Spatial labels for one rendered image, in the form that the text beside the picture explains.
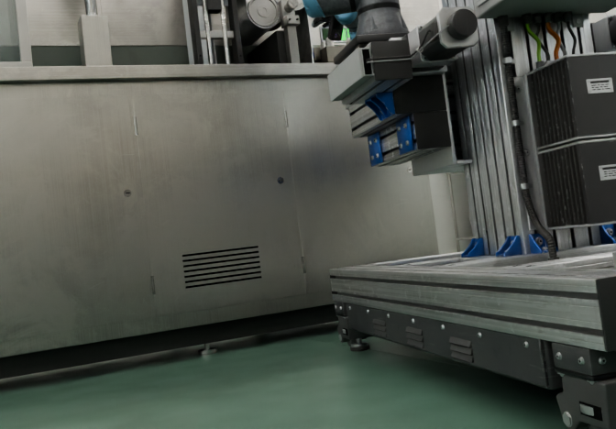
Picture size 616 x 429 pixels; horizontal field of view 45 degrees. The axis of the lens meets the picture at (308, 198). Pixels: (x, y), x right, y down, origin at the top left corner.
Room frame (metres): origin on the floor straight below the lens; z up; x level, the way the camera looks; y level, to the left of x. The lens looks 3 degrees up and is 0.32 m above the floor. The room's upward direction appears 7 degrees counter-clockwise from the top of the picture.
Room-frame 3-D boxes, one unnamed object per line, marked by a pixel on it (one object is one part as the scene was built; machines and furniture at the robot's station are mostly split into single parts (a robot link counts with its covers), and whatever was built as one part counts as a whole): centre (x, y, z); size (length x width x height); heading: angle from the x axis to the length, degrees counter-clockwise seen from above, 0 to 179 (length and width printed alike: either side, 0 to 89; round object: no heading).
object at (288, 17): (2.70, -0.01, 1.05); 0.06 x 0.05 x 0.31; 24
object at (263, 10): (2.81, 0.13, 1.17); 0.26 x 0.12 x 0.12; 24
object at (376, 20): (2.00, -0.25, 0.87); 0.15 x 0.15 x 0.10
